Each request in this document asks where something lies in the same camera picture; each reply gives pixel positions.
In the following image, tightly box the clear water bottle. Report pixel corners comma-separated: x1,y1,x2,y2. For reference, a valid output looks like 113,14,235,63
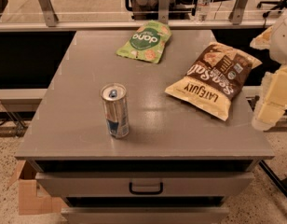
196,0,211,22

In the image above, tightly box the green rice chip bag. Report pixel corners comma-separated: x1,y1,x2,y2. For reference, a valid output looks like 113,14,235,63
116,21,171,63

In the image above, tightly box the grey drawer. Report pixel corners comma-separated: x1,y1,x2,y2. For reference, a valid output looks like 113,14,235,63
61,207,229,224
36,172,253,197

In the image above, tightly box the red bull can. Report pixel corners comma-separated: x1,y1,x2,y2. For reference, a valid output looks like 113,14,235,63
101,83,129,138

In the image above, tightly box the cardboard box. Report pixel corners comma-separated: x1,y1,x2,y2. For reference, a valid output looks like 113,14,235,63
8,161,67,216

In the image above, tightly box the upper grey drawer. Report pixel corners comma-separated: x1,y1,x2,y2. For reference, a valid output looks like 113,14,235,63
36,172,253,197

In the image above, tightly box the black drawer handle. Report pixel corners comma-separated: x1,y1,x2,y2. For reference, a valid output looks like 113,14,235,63
129,182,164,195

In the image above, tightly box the brown late july chip bag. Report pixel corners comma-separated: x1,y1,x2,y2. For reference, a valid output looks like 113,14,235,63
165,42,262,121

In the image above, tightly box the lower grey drawer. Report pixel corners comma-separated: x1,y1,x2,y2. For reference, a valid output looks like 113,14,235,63
61,207,229,224

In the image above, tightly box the metal railing frame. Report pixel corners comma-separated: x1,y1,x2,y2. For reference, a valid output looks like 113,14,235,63
0,0,280,31

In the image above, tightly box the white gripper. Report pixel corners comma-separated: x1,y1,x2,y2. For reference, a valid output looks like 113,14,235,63
250,9,287,131

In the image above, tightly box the grey drawer cabinet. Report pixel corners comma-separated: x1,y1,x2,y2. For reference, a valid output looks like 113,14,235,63
14,29,276,224

